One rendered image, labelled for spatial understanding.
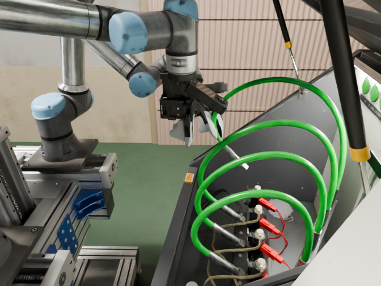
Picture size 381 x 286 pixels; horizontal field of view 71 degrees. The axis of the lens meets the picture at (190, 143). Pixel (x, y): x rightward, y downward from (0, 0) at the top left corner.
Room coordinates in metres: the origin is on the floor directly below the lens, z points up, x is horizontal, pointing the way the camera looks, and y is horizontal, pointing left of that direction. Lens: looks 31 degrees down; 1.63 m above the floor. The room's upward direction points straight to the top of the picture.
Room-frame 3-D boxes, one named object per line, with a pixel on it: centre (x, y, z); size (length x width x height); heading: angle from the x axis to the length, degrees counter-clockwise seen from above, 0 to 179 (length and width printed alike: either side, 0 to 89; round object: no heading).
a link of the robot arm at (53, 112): (0.92, 0.52, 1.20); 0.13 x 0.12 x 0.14; 166
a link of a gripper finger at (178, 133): (0.63, 0.03, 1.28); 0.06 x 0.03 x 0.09; 80
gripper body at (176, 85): (0.64, 0.03, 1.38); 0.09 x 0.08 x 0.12; 80
